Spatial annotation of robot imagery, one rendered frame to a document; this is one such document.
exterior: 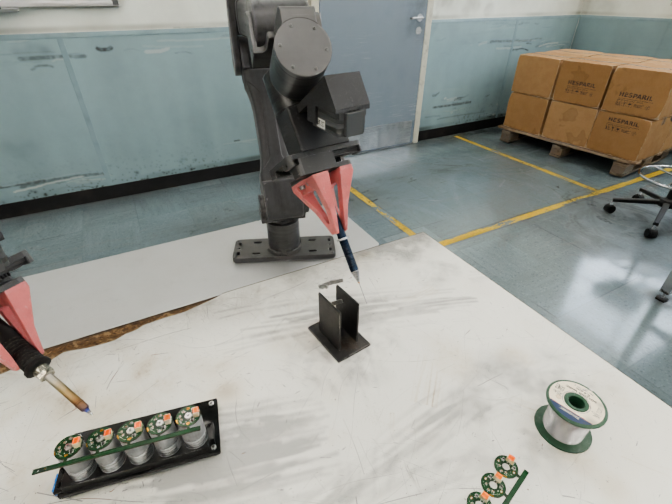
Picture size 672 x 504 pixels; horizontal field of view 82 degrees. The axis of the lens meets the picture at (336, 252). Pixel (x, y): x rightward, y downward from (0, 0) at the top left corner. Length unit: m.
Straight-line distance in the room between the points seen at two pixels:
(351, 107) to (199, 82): 2.60
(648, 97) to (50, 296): 3.54
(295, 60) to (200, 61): 2.56
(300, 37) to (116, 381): 0.48
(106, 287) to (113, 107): 2.23
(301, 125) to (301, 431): 0.35
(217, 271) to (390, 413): 0.41
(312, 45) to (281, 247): 0.42
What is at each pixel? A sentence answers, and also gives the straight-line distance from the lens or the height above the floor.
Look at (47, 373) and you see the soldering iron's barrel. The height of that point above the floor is 0.87.
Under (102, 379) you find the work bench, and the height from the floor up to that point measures 0.75.
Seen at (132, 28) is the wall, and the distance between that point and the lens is 2.91.
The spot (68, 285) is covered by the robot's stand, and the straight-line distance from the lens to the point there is 0.84.
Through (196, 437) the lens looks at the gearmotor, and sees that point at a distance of 0.48.
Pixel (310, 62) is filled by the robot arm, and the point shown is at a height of 1.13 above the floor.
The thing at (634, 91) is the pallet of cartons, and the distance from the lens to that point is 3.65.
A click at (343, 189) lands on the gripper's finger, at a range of 0.47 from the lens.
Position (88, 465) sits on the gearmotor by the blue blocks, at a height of 0.78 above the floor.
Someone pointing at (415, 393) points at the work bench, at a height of 0.75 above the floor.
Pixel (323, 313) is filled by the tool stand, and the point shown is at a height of 0.80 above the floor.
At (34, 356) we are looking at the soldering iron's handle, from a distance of 0.50.
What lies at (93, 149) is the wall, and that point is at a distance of 3.02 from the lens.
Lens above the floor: 1.18
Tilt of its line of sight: 34 degrees down
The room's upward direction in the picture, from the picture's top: straight up
